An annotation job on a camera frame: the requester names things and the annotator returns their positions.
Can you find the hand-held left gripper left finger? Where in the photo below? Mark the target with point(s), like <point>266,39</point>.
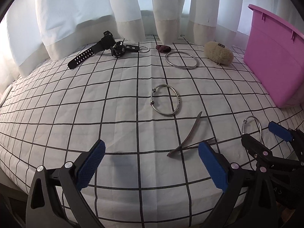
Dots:
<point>91,163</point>

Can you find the pink plastic bin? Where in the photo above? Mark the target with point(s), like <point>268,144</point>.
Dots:
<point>273,64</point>

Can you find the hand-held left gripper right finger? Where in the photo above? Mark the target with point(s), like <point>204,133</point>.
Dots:
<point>213,168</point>

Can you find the small silver hoop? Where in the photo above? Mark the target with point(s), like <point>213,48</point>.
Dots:
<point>251,116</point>

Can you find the black watch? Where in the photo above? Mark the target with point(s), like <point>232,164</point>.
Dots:
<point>95,48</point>

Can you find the large thin silver bangle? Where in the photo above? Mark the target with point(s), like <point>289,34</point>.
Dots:
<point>181,52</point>

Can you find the beige fuzzy pouch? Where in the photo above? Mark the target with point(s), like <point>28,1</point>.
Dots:
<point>218,53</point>

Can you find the white curtain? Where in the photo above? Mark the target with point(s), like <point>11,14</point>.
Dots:
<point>71,4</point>

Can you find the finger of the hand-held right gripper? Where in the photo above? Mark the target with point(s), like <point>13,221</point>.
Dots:
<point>280,130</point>
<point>256,148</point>

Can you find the brown hair clip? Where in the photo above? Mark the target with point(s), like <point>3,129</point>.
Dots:
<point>190,135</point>

